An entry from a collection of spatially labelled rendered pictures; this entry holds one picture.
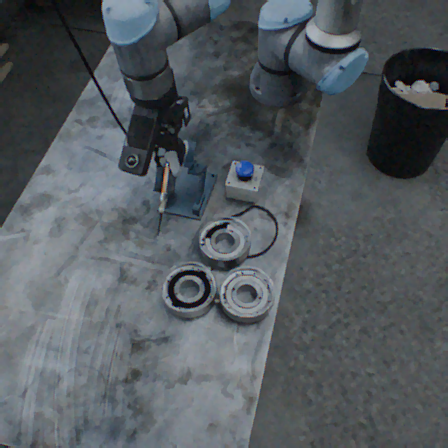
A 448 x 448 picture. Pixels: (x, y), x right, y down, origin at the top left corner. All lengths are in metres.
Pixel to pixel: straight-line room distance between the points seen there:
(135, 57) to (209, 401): 0.57
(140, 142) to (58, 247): 0.36
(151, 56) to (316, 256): 1.36
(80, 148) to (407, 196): 1.41
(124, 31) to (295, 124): 0.64
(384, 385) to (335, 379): 0.16
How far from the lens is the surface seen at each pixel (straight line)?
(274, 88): 1.30
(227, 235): 1.06
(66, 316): 1.04
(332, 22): 1.11
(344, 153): 2.34
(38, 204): 1.20
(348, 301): 1.94
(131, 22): 0.75
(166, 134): 0.88
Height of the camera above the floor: 1.71
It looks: 56 degrees down
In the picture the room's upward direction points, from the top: 1 degrees counter-clockwise
